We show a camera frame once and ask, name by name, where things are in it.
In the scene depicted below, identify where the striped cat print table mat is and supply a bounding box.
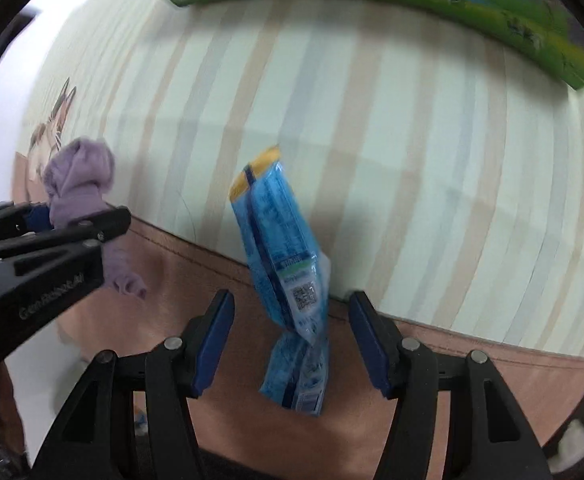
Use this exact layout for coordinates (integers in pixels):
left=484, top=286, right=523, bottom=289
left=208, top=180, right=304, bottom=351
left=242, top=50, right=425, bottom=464
left=12, top=0, right=584, bottom=480

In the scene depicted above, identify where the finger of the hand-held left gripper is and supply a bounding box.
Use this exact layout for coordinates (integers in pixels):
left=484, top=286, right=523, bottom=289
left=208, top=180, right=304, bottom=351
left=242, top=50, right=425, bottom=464
left=0, top=205, right=132, bottom=264
left=0, top=201, right=52, bottom=244

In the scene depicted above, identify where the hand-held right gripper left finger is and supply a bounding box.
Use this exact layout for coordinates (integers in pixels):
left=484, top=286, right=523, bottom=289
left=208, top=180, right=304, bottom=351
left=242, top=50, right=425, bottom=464
left=32, top=289, right=236, bottom=480

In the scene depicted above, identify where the blue strip of snack packets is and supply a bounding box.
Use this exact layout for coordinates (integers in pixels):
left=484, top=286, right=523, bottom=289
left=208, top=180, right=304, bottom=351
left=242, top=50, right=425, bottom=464
left=229, top=145, right=333, bottom=417

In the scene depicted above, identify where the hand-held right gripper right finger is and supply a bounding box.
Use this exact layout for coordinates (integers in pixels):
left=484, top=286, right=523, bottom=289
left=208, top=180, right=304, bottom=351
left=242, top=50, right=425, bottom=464
left=348, top=290, right=554, bottom=480

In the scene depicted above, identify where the purple sock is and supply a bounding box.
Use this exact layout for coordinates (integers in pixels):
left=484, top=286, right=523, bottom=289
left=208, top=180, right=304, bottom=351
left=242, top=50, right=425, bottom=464
left=42, top=137, right=149, bottom=301

